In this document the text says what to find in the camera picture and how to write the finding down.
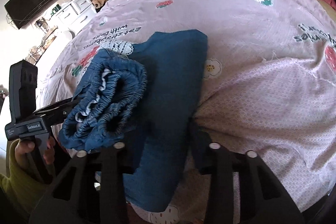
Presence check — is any blue denim pants lace hem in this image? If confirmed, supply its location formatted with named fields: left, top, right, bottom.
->
left=59, top=30, right=208, bottom=212

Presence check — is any green sleeve left forearm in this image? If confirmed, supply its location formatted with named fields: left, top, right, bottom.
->
left=1, top=140, right=49, bottom=219

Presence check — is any person left hand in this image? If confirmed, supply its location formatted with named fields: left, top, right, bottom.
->
left=14, top=135, right=56, bottom=169

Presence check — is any beige bed sheet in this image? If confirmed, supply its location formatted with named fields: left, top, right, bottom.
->
left=314, top=0, right=336, bottom=17

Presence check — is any pink strawberry print quilt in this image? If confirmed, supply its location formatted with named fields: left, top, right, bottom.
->
left=38, top=0, right=335, bottom=211

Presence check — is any white drawer dresser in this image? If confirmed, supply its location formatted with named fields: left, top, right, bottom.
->
left=34, top=0, right=98, bottom=38

